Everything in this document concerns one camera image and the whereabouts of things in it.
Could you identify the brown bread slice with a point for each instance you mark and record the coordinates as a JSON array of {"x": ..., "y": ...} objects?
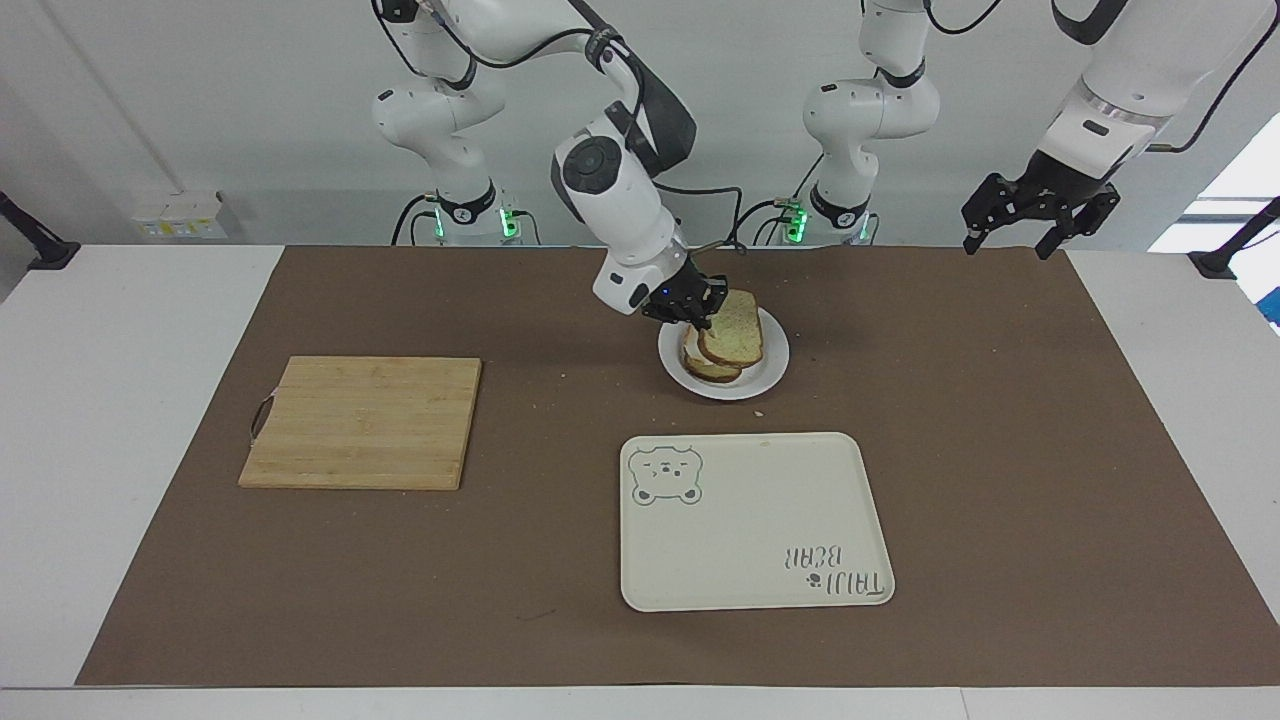
[{"x": 735, "y": 330}]

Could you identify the round white plate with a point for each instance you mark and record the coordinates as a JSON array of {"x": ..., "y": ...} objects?
[{"x": 770, "y": 375}]

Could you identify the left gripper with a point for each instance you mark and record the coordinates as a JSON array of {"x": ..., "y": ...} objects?
[{"x": 1065, "y": 185}]

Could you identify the cream tray with bear print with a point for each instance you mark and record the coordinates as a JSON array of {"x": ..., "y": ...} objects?
[{"x": 750, "y": 510}]

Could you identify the white wall power socket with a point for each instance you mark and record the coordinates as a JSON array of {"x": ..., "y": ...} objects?
[{"x": 180, "y": 215}]

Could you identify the sandwich base with bread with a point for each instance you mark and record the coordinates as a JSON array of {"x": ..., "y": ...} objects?
[{"x": 705, "y": 368}]

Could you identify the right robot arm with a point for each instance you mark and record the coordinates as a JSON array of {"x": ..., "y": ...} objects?
[{"x": 620, "y": 200}]

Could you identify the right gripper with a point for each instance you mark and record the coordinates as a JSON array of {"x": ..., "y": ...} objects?
[{"x": 676, "y": 295}]

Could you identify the black stand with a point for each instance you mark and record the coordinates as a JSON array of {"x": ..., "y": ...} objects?
[
  {"x": 1222, "y": 258},
  {"x": 45, "y": 252}
]

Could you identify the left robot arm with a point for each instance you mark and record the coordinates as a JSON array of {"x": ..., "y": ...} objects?
[{"x": 870, "y": 105}]

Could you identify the wooden cutting board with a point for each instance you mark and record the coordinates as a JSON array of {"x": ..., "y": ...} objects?
[{"x": 365, "y": 420}]

